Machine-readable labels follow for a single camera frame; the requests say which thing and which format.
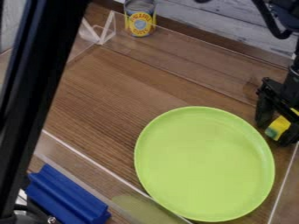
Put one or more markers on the blue plastic clamp block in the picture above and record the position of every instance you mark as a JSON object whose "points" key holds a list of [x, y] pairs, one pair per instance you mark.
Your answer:
{"points": [[64, 199]]}

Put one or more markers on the clear acrylic barrier wall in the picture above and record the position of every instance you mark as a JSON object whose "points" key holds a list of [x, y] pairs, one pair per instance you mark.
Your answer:
{"points": [[116, 87]]}

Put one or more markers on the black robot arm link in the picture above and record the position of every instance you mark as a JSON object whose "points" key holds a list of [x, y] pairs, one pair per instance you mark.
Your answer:
{"points": [[41, 49]]}

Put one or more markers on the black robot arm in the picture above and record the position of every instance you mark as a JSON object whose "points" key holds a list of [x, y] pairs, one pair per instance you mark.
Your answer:
{"points": [[280, 15]]}

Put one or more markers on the green round plate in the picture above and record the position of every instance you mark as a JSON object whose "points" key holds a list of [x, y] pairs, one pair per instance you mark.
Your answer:
{"points": [[204, 164]]}

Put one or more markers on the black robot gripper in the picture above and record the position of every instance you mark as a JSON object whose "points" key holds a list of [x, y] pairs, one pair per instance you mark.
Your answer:
{"points": [[272, 102]]}

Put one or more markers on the yellow labelled tin can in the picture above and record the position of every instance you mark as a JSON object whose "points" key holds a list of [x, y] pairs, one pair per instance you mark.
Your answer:
{"points": [[140, 17]]}

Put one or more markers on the clear acrylic corner bracket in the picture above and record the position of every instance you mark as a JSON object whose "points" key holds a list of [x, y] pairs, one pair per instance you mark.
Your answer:
{"points": [[99, 34]]}

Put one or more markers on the yellow toy banana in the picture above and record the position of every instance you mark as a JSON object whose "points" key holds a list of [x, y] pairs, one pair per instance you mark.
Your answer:
{"points": [[274, 127]]}

